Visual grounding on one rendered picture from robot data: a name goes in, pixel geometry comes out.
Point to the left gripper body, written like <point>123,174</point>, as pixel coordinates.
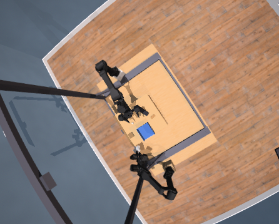
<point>136,109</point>

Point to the blue open tray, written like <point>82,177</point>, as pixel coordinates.
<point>145,131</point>

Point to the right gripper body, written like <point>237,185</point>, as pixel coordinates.
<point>133,157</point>

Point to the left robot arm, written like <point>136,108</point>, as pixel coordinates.
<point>102,68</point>

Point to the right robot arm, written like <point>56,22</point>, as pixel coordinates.
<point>146,175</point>

